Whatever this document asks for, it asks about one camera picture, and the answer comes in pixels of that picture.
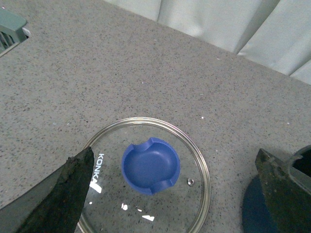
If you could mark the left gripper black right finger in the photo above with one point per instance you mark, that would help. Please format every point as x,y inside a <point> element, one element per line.
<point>286,188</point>

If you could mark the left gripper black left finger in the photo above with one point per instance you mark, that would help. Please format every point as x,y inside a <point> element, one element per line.
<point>55,204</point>

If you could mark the dark blue pot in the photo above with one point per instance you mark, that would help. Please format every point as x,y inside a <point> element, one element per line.
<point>255,215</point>

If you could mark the green plastic basket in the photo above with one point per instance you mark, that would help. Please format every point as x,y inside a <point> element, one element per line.
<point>11,30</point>

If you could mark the glass lid blue knob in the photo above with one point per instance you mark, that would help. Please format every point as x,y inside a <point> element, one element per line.
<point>148,177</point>

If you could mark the grey white curtain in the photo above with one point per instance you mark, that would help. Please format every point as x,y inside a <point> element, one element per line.
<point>273,33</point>

